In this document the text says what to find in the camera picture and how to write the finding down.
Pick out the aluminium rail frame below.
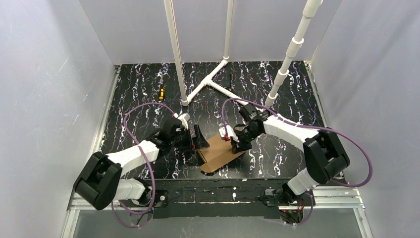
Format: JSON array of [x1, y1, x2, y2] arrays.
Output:
[[62, 61, 368, 238]]

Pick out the white PVC pipe frame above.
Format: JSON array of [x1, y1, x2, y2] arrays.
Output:
[[163, 0, 324, 109]]

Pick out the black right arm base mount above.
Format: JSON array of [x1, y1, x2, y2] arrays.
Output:
[[257, 188, 316, 207]]

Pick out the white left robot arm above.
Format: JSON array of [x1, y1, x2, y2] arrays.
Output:
[[73, 118, 210, 210]]

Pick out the orange yellow black screwdriver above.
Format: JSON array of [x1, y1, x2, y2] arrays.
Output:
[[159, 87, 165, 100]]

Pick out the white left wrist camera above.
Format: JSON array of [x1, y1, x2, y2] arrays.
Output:
[[172, 113, 190, 129]]

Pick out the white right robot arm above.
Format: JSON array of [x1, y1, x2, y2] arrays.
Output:
[[220, 104, 350, 197]]

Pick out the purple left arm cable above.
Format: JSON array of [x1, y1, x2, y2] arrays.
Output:
[[110, 102, 179, 229]]

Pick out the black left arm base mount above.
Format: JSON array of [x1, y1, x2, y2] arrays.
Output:
[[123, 189, 169, 208]]

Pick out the brown cardboard box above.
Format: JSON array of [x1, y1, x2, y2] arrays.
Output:
[[198, 135, 245, 173]]

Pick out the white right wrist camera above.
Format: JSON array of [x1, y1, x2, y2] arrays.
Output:
[[218, 125, 239, 142]]

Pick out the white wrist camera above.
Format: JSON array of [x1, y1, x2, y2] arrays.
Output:
[[218, 125, 239, 142], [172, 113, 190, 129]]

